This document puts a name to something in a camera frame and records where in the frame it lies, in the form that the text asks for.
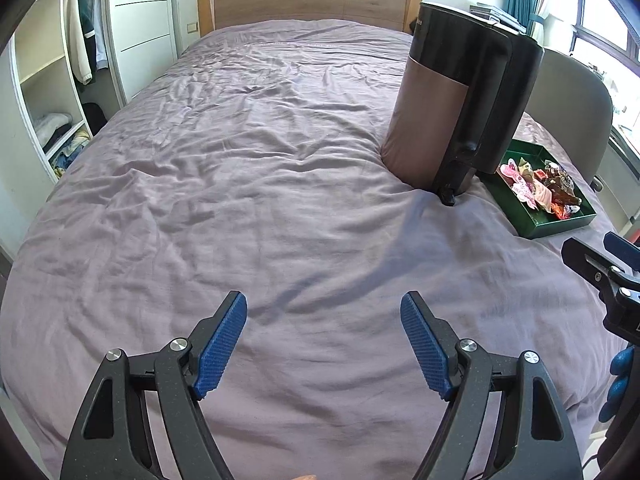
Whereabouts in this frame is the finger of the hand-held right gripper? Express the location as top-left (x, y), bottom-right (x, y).
top-left (603, 232), bottom-right (640, 268)
top-left (561, 237), bottom-right (640, 306)

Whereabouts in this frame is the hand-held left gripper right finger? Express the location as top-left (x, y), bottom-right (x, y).
top-left (400, 291), bottom-right (583, 480)

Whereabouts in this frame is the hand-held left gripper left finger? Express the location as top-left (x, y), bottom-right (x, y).
top-left (60, 290), bottom-right (249, 480)

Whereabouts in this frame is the green tray box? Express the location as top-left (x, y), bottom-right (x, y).
top-left (482, 140), bottom-right (598, 239)

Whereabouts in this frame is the pink cartoon figure packet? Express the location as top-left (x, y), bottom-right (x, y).
top-left (500, 159), bottom-right (538, 208)

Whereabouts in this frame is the person's right hand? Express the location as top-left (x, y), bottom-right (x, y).
top-left (599, 347), bottom-right (636, 423)

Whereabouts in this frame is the beige chair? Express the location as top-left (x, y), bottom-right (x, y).
top-left (522, 47), bottom-right (615, 191)

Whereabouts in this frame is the bed with purple sheet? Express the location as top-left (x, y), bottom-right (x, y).
top-left (0, 19), bottom-right (631, 480)

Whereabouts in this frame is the window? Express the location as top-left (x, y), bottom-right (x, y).
top-left (570, 0), bottom-right (640, 61)

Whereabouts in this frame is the folded clothes pile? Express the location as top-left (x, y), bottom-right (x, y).
top-left (32, 112), bottom-right (93, 178)

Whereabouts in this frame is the white wardrobe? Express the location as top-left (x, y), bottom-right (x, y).
top-left (10, 0), bottom-right (178, 183)

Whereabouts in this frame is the hanging white jacket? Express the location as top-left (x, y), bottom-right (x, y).
top-left (65, 0), bottom-right (108, 86)

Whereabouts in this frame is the wooden headboard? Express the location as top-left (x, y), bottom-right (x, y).
top-left (196, 0), bottom-right (424, 38)

